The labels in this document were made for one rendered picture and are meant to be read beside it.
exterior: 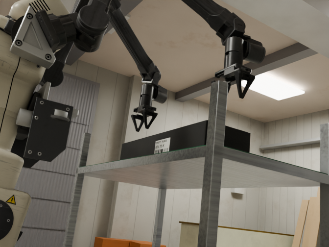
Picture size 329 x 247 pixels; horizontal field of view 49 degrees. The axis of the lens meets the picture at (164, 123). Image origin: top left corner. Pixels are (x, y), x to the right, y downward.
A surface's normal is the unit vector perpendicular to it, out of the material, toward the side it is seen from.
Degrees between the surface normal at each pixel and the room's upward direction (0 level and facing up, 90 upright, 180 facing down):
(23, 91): 90
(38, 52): 90
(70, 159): 90
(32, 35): 90
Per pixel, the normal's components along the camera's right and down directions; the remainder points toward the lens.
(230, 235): 0.54, -0.16
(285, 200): -0.84, -0.23
